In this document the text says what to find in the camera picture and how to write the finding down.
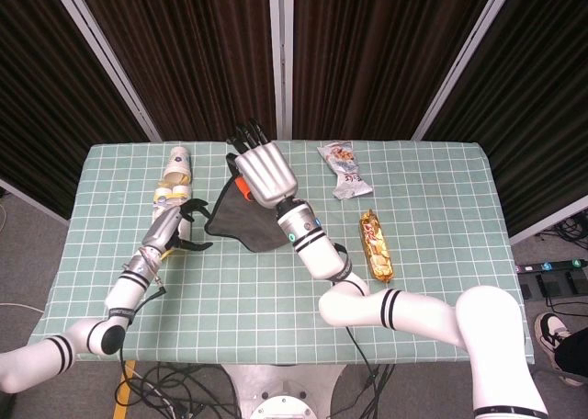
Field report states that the yellow floor tape strip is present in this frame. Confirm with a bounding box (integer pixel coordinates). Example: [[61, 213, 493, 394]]
[[113, 359, 138, 419]]

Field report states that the silver snack bag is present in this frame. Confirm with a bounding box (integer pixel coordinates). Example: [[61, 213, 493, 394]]
[[316, 140, 373, 200]]

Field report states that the green cloth with black trim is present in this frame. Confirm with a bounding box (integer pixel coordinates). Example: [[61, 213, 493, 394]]
[[204, 177, 295, 254]]

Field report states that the white paper cup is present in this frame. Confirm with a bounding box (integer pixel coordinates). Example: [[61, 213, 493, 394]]
[[161, 145, 193, 186]]

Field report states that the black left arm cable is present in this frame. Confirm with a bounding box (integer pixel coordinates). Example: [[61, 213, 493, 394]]
[[118, 276, 169, 365]]

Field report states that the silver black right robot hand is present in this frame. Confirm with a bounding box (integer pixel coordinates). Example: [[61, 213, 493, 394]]
[[224, 118, 299, 209]]

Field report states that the green checked tablecloth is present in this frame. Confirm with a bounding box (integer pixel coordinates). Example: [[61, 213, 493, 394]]
[[22, 139, 537, 365]]

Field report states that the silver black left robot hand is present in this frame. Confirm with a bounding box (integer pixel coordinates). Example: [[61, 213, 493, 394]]
[[140, 198, 215, 259]]

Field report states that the gold biscuit pack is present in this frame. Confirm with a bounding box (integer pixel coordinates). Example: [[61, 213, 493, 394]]
[[357, 209, 395, 283]]

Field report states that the black trouser leg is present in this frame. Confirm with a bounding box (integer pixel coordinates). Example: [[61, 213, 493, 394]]
[[553, 329, 588, 388]]

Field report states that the white partition post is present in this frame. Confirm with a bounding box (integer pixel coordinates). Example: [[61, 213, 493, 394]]
[[412, 0, 520, 141], [45, 0, 163, 142], [268, 0, 295, 141]]

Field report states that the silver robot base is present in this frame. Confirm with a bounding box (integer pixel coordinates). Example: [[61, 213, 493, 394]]
[[220, 363, 350, 419]]

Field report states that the black and white sneaker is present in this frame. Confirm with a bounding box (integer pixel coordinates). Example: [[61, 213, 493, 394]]
[[534, 311, 573, 374]]

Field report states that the dark ribbed partition panel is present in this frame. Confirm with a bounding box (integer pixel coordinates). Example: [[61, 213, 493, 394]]
[[422, 0, 588, 236], [292, 0, 500, 141], [73, 0, 277, 142], [0, 0, 151, 221]]

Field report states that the black floor cable bundle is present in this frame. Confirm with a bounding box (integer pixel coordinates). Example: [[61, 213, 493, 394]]
[[121, 361, 240, 419]]

